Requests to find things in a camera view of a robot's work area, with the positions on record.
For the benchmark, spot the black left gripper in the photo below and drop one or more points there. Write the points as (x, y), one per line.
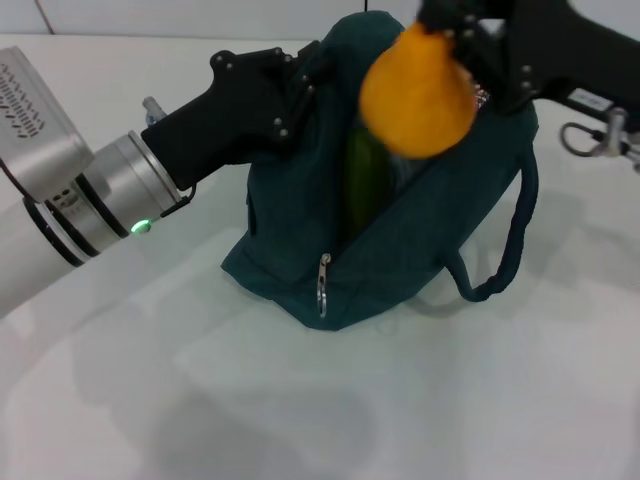
(235, 110)

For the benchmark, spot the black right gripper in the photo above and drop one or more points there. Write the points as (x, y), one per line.
(560, 50)

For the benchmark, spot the orange pear-shaped fruit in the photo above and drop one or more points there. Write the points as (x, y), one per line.
(415, 100)

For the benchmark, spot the green cucumber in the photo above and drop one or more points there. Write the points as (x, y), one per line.
(365, 185)

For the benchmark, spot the dark teal fabric lunch bag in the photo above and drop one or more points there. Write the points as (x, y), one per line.
(440, 240)

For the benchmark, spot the silver left wrist stud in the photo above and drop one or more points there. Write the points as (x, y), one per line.
(151, 110)

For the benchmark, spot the silver wrist stud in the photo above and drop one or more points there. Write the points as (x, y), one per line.
(616, 130)
(151, 110)

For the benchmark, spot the silver right wrist stud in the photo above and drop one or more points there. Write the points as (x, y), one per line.
(616, 130)

